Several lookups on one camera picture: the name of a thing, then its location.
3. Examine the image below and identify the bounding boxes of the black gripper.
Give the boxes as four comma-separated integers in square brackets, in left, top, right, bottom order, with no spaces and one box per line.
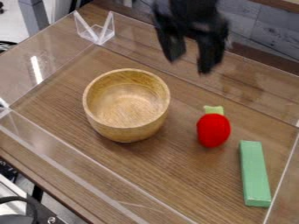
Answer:
[152,0,230,74]

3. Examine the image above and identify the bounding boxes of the red plush fruit green leaf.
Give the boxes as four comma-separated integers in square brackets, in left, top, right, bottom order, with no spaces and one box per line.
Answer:
[196,105,231,148]

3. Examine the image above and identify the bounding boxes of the light wooden bowl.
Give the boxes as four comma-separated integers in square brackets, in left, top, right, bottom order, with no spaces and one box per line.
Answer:
[82,68,171,143]

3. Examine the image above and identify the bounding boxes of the clear acrylic tray walls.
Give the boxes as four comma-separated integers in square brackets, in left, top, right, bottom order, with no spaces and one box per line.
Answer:
[0,6,299,224]

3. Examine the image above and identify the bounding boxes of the green rectangular block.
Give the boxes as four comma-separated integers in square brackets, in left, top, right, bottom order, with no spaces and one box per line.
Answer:
[239,140,273,207]

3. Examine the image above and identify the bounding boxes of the black clamp under table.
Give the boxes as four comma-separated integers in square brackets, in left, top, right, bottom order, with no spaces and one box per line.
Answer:
[0,159,68,224]

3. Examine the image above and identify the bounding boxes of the clear acrylic corner bracket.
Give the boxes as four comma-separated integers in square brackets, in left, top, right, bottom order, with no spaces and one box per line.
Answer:
[74,10,116,46]

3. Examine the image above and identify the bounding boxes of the grey post in background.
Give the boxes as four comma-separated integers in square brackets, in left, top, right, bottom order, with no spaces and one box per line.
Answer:
[18,0,51,36]

